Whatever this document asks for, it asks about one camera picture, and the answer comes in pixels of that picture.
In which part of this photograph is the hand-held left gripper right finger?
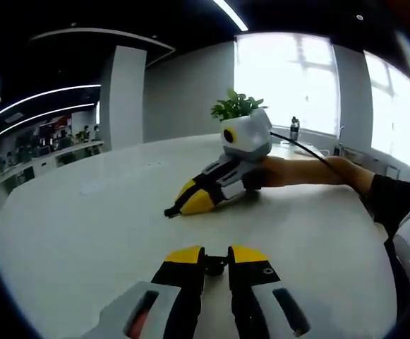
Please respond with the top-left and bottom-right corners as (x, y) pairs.
(227, 245), (318, 339)

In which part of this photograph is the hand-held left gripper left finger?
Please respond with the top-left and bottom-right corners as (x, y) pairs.
(80, 245), (205, 339)

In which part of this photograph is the person's right hand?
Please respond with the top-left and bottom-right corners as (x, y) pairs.
(242, 157), (284, 191)

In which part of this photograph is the green potted plant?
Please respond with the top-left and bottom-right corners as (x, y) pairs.
(210, 88), (270, 123)

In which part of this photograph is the clear drink bottle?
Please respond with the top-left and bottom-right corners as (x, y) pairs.
(289, 116), (301, 142)

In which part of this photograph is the ceiling light strip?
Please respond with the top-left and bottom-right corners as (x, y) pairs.
(212, 0), (248, 31)

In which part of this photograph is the row of office desks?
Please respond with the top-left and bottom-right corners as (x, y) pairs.
(0, 139), (105, 202)

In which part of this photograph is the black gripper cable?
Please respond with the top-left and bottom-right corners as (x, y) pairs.
(270, 130), (366, 198)

